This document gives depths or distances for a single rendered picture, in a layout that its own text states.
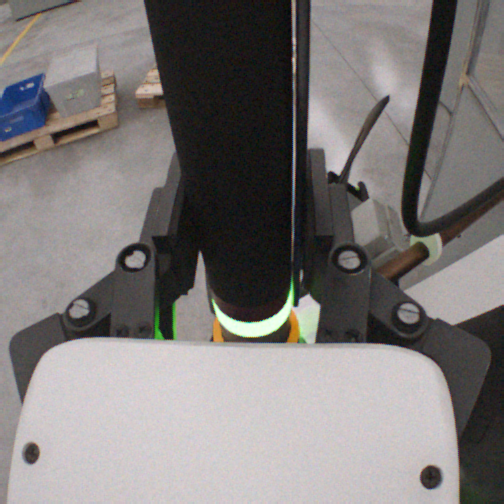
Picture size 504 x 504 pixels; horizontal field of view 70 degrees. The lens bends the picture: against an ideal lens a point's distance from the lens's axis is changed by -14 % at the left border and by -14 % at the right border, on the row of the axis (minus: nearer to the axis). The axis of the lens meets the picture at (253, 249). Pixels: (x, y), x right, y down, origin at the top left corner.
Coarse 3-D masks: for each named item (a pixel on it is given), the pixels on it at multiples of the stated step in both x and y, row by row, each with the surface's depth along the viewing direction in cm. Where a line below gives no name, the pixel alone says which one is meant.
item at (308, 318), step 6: (312, 306) 24; (300, 312) 24; (306, 312) 24; (312, 312) 23; (318, 312) 23; (300, 318) 23; (306, 318) 23; (312, 318) 23; (300, 324) 23; (306, 324) 23; (312, 324) 23; (300, 330) 23; (306, 330) 23; (312, 330) 23; (300, 336) 23; (300, 342) 24
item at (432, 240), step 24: (456, 0) 11; (432, 24) 12; (432, 48) 13; (432, 72) 14; (432, 96) 15; (432, 120) 16; (408, 168) 18; (408, 192) 19; (480, 192) 28; (408, 216) 21; (456, 216) 26; (432, 240) 25
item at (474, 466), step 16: (480, 320) 33; (496, 320) 31; (480, 336) 30; (496, 336) 29; (496, 352) 27; (496, 368) 25; (496, 384) 24; (480, 400) 24; (496, 400) 23; (480, 416) 22; (496, 416) 22; (464, 432) 22; (480, 432) 21; (496, 432) 21; (464, 448) 21; (480, 448) 21; (496, 448) 20; (464, 464) 20; (480, 464) 20; (496, 464) 19; (464, 480) 19; (480, 480) 19; (496, 480) 18; (464, 496) 19; (480, 496) 18; (496, 496) 17
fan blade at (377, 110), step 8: (376, 104) 46; (384, 104) 41; (376, 112) 43; (368, 120) 46; (376, 120) 42; (368, 128) 43; (360, 136) 46; (360, 144) 43; (352, 152) 46; (352, 160) 43; (344, 168) 47; (344, 176) 43; (344, 184) 52
